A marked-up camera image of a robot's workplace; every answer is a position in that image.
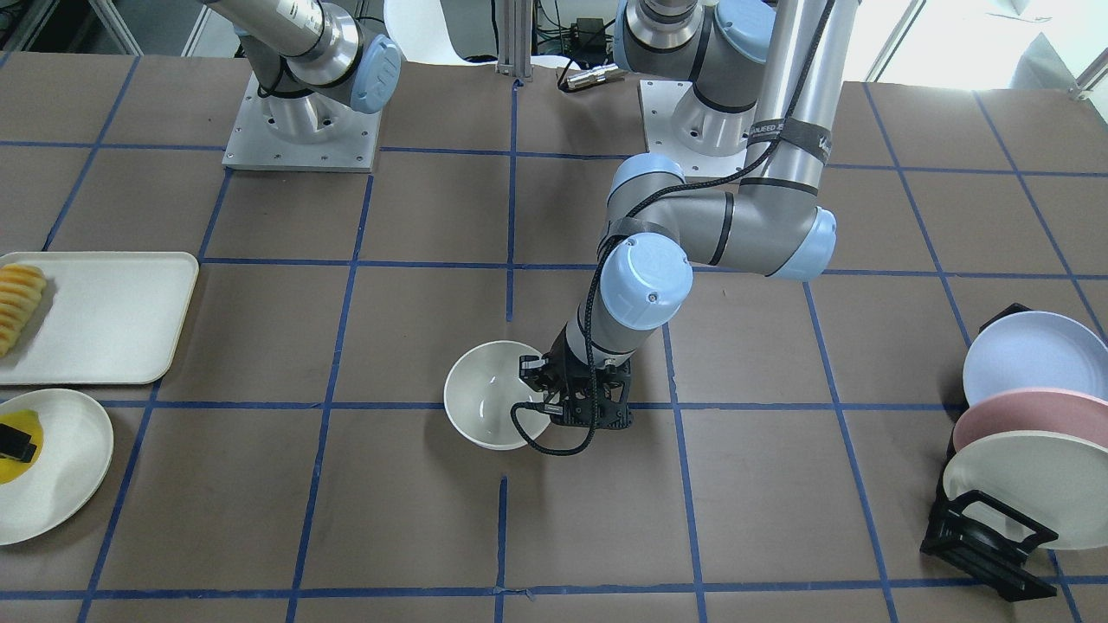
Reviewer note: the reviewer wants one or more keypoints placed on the black dish rack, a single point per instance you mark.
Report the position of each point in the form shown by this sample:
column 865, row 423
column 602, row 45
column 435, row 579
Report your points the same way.
column 981, row 552

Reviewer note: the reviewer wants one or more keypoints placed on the light blue plate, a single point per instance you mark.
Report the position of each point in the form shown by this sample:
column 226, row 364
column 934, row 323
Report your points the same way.
column 1035, row 349

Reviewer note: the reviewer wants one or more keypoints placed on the white rectangular tray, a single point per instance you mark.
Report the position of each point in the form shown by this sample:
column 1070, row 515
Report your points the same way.
column 106, row 318

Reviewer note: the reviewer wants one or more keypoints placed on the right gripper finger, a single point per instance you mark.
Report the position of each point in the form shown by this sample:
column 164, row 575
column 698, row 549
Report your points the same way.
column 16, row 445

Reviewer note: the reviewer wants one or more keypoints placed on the white ceramic bowl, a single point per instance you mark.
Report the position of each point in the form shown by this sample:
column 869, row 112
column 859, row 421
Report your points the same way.
column 481, row 390

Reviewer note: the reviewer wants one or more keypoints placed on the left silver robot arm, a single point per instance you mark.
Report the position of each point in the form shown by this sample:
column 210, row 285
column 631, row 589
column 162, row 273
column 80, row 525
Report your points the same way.
column 764, row 82

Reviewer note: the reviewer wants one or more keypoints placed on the silver cable connector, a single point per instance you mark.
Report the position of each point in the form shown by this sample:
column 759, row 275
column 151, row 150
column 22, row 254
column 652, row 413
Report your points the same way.
column 594, row 77

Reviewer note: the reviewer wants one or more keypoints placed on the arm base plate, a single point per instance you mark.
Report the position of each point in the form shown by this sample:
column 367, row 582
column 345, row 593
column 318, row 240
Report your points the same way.
column 308, row 134
column 671, row 130

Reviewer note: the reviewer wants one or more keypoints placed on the cream plate in rack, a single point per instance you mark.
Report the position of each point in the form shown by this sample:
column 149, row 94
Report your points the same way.
column 1058, row 480

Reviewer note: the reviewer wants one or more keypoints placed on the pink plate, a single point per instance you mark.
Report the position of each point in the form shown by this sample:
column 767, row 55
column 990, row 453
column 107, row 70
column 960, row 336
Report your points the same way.
column 1054, row 410

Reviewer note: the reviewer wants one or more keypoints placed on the white round plate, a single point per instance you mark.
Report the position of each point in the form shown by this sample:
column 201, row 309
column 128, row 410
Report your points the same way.
column 74, row 441

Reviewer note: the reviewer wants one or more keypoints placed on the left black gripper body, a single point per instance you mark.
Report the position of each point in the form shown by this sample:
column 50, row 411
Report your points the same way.
column 538, row 372

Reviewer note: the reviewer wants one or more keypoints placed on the aluminium frame post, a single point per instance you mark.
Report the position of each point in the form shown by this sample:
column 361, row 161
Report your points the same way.
column 514, row 20

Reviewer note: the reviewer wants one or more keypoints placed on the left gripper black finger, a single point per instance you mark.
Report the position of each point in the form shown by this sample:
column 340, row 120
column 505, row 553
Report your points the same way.
column 539, row 374

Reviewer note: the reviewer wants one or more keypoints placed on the yellow lemon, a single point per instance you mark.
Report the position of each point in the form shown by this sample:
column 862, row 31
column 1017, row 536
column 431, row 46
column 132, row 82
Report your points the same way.
column 27, row 420

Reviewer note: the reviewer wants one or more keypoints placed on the sliced yellow fruit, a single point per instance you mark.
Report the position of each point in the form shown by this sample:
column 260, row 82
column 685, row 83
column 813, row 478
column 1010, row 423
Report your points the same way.
column 22, row 287

